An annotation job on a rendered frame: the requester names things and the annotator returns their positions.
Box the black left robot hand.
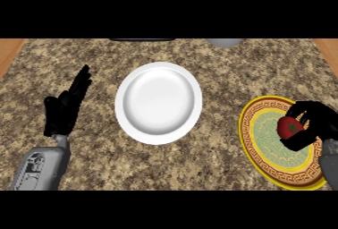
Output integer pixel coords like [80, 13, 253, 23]
[43, 64, 95, 138]

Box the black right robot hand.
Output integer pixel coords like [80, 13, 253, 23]
[279, 100, 338, 152]

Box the yellow patterned plate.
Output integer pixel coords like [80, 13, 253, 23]
[238, 95, 330, 191]

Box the white plate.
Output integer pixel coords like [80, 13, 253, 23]
[114, 61, 206, 146]

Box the pale grey round object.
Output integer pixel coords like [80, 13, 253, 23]
[206, 38, 244, 49]

